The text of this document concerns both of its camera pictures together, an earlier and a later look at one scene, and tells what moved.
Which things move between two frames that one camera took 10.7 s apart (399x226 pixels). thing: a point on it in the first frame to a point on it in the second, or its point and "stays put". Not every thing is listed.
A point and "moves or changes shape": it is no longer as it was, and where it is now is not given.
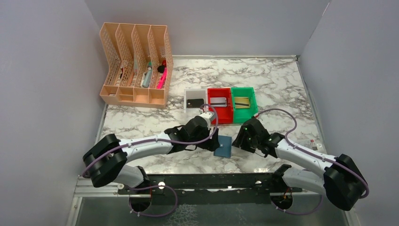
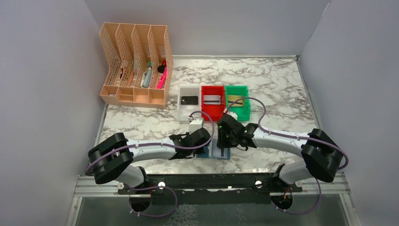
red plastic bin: x=220 y=99 moves or changes shape
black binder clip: x=161 y=68 stays put
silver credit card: x=218 y=101 moves or changes shape
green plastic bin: x=242 y=115 moves or changes shape
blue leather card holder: x=224 y=150 moves or changes shape
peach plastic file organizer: x=140 y=62 stays put
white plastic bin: x=194 y=99 moves or changes shape
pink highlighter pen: x=161 y=83 stays put
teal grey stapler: x=146 y=78 stays put
